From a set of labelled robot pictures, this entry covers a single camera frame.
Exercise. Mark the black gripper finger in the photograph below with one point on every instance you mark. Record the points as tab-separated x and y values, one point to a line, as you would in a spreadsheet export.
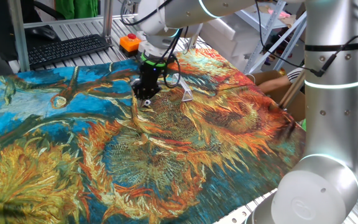
138	91
151	94

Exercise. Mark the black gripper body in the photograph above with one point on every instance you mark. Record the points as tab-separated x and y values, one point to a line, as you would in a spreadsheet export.
151	77

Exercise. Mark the bare person forearm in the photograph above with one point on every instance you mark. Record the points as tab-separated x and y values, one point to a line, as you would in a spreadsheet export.
275	85

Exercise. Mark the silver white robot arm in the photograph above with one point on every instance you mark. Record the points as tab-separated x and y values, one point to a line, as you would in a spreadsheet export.
334	124

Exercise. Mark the small golden ball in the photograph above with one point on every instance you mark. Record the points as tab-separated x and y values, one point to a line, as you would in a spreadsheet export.
281	71

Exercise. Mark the clear triangular stand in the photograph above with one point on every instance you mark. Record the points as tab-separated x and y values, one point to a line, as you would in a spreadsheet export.
187	96

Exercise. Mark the orange emergency stop box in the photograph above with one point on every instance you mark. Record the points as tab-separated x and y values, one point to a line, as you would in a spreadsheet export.
129	44

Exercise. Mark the black computer keyboard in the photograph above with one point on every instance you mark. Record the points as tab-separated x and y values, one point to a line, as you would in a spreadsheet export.
64	49

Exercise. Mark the white foam block stack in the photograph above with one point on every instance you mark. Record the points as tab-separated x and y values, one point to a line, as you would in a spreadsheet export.
228	37

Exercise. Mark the sunflower painting tablecloth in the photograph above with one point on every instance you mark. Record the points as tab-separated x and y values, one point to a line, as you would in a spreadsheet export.
73	155

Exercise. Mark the hanging green cloth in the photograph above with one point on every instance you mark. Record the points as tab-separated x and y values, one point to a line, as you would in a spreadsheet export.
76	7

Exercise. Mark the black computer mouse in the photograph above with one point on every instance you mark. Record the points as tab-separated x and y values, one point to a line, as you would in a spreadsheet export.
43	32

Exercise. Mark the white metal shelf rack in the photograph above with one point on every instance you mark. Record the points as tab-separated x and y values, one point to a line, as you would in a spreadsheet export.
261	40

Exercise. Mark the brown cardboard box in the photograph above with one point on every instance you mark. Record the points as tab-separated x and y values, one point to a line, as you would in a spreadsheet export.
294	109

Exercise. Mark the aluminium frame rail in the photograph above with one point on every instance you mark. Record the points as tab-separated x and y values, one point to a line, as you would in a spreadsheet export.
73	20

